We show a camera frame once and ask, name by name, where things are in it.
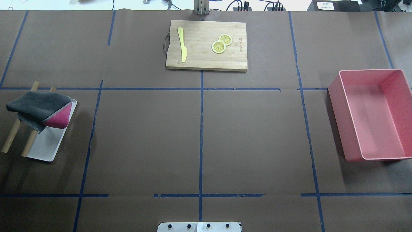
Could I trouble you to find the black power strip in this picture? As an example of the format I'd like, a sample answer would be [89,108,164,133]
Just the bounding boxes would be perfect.
[233,6,286,11]

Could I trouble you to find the black box with label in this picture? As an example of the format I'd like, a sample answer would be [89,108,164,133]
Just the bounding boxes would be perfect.
[306,0,361,12]

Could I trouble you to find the lower lemon slice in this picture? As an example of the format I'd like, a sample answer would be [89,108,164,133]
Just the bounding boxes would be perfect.
[211,41,226,54]

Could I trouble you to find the right wooden rack rod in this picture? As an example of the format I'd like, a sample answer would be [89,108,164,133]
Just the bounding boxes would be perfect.
[21,81,40,157]

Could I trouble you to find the grey and pink cloth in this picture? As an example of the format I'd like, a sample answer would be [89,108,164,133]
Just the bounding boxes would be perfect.
[6,91,72,133]

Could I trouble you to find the bamboo cutting board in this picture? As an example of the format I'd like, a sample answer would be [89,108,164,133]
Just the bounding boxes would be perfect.
[166,20,248,72]

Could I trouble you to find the left wooden rack rod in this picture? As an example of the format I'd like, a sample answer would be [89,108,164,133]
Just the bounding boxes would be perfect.
[1,81,40,153]

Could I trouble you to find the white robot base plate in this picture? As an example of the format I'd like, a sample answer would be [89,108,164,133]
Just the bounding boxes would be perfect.
[157,221,242,232]

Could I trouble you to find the wooden rack rod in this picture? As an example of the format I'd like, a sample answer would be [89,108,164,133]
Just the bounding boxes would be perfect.
[21,81,40,157]
[1,81,40,153]

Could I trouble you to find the yellow plastic knife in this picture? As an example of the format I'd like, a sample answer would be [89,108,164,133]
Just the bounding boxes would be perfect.
[177,27,187,63]

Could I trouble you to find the grey metal stand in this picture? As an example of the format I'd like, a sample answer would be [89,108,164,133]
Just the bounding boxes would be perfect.
[194,0,210,15]

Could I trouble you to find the lemon slice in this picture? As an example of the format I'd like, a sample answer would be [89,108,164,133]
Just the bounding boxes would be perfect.
[211,41,226,54]
[218,34,233,46]

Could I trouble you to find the upper lemon slice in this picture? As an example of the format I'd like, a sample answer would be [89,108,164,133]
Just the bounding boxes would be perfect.
[218,34,233,46]

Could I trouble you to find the pink plastic bin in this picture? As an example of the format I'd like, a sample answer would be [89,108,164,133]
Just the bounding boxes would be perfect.
[328,69,412,162]

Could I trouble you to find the white rectangular tray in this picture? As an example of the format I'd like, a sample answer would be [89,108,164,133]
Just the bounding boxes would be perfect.
[27,99,77,162]

